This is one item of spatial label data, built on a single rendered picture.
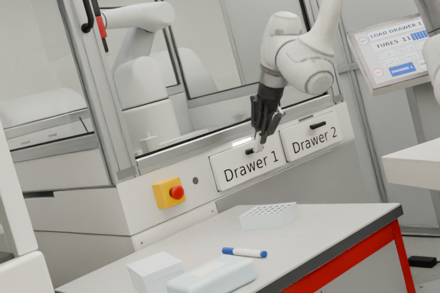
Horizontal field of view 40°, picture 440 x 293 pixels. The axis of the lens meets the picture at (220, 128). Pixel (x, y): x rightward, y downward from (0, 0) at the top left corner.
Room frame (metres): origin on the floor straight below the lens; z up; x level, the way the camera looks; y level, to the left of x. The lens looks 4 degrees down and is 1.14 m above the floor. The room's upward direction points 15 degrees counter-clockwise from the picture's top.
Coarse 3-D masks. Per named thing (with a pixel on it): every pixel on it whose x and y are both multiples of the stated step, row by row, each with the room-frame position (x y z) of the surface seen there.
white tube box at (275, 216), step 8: (256, 208) 1.54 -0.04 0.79; (264, 208) 1.51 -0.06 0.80; (272, 208) 1.49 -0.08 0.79; (280, 208) 1.46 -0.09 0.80; (288, 208) 1.44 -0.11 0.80; (296, 208) 1.47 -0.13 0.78; (240, 216) 1.48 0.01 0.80; (248, 216) 1.47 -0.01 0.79; (256, 216) 1.45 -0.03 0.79; (264, 216) 1.44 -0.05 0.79; (272, 216) 1.42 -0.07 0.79; (280, 216) 1.41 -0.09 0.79; (288, 216) 1.44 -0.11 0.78; (296, 216) 1.46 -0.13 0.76; (248, 224) 1.47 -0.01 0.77; (256, 224) 1.46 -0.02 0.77; (264, 224) 1.44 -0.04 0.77; (272, 224) 1.43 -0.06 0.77; (280, 224) 1.41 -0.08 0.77
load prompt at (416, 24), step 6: (420, 18) 2.40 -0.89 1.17; (402, 24) 2.40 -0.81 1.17; (408, 24) 2.40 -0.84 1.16; (414, 24) 2.39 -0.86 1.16; (420, 24) 2.38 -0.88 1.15; (378, 30) 2.41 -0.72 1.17; (384, 30) 2.40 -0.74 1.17; (390, 30) 2.39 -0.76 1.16; (396, 30) 2.39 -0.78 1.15; (402, 30) 2.38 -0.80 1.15; (408, 30) 2.38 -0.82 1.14; (372, 36) 2.39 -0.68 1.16; (378, 36) 2.39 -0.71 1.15; (384, 36) 2.38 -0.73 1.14; (390, 36) 2.38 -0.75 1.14
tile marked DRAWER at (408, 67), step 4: (404, 64) 2.28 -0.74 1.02; (408, 64) 2.27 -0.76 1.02; (412, 64) 2.27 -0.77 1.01; (388, 68) 2.28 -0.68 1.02; (392, 68) 2.28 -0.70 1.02; (396, 68) 2.27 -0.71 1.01; (400, 68) 2.27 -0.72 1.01; (404, 68) 2.27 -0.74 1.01; (408, 68) 2.26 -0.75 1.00; (412, 68) 2.26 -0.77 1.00; (392, 72) 2.27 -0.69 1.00; (396, 72) 2.26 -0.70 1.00; (400, 72) 2.26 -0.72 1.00; (404, 72) 2.25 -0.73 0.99; (408, 72) 2.25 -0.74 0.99; (392, 76) 2.25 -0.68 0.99; (396, 76) 2.25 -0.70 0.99
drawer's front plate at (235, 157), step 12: (252, 144) 1.89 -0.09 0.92; (264, 144) 1.92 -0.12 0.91; (276, 144) 1.95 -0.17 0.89; (216, 156) 1.79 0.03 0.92; (228, 156) 1.82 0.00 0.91; (240, 156) 1.85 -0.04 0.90; (252, 156) 1.88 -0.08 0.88; (264, 156) 1.91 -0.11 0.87; (276, 156) 1.94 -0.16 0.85; (216, 168) 1.78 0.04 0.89; (228, 168) 1.81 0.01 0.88; (240, 168) 1.84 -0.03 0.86; (252, 168) 1.87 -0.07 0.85; (264, 168) 1.90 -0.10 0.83; (216, 180) 1.79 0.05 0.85; (240, 180) 1.83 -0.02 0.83
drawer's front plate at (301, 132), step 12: (312, 120) 2.08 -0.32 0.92; (324, 120) 2.11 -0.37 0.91; (336, 120) 2.15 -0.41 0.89; (288, 132) 1.99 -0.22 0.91; (300, 132) 2.03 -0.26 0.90; (312, 132) 2.07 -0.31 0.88; (324, 132) 2.10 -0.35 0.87; (336, 132) 2.14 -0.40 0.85; (288, 144) 1.98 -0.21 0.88; (300, 144) 2.02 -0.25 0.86; (312, 144) 2.06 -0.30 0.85; (324, 144) 2.09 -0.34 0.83; (288, 156) 1.98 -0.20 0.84; (300, 156) 2.01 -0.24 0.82
